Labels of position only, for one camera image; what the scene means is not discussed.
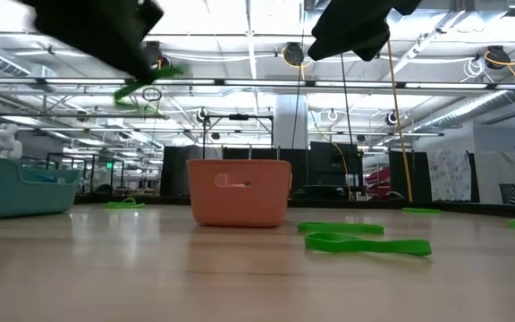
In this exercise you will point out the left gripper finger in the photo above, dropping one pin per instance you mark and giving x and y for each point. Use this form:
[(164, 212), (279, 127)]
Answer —
[(134, 62)]

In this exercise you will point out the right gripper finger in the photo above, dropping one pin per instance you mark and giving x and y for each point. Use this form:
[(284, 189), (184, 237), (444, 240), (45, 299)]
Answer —
[(333, 42), (373, 42)]

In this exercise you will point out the blue rubber band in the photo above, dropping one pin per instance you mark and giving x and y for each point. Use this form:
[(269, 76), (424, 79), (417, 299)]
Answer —
[(38, 175)]

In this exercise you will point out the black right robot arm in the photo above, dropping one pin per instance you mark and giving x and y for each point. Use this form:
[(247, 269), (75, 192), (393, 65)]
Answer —
[(407, 5)]

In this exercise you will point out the white column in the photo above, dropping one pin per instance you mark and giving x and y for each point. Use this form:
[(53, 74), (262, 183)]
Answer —
[(284, 121)]

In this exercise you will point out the black partition curtain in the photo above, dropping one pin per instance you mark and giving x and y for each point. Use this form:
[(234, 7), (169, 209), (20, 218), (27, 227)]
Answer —
[(420, 174), (329, 165)]

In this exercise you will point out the red object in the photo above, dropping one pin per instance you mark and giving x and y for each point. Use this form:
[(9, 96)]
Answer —
[(376, 179)]

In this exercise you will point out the white robot figure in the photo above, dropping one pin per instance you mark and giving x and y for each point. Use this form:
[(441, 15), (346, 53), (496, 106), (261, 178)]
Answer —
[(5, 143)]

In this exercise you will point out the patterned white cloth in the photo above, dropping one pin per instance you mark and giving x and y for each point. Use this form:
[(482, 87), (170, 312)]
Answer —
[(449, 174)]

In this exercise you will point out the orange plastic basket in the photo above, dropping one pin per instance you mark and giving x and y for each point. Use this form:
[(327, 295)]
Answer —
[(239, 205)]

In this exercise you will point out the teal green plastic basket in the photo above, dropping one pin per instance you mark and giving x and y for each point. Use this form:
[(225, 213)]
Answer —
[(16, 197)]

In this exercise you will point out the grey chair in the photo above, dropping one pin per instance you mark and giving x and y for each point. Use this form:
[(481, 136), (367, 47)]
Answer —
[(505, 193)]

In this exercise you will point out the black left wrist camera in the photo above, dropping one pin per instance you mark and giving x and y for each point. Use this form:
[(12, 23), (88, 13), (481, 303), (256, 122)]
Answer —
[(150, 15)]

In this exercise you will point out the black rig frame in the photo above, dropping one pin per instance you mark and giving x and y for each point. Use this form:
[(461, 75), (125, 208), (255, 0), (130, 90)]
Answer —
[(238, 116)]

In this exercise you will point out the black aluminium table frame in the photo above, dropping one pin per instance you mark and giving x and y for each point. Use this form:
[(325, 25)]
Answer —
[(329, 202)]

